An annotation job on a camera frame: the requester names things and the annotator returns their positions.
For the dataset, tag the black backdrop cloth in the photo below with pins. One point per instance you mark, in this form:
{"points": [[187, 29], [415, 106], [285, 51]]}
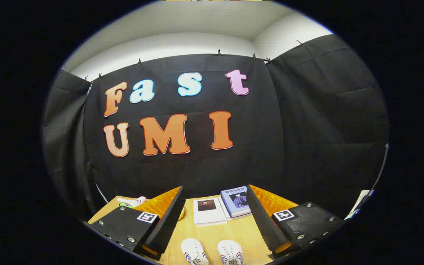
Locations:
{"points": [[256, 147]]}

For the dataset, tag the row of black cloth clips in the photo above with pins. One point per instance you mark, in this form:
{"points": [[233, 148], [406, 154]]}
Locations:
{"points": [[219, 53]]}

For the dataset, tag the white striped canvas shoe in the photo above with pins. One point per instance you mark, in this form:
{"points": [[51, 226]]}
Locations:
{"points": [[194, 254], [230, 254]]}

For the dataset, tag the pink and green plush toy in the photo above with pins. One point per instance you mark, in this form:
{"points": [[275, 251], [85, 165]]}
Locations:
{"points": [[136, 201]]}

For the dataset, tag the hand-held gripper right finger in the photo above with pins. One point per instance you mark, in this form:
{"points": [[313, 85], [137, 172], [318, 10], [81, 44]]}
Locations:
{"points": [[261, 221]]}

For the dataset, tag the yellow plush ball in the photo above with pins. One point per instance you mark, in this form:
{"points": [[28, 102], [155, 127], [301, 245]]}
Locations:
{"points": [[182, 213]]}

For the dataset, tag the white portrait cover book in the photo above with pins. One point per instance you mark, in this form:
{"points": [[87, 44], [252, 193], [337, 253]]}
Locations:
{"points": [[208, 215]]}

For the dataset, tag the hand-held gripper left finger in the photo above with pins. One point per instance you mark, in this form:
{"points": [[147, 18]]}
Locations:
{"points": [[169, 224]]}

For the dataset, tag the blue cover book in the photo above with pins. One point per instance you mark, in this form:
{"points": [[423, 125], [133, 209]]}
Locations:
{"points": [[236, 200]]}

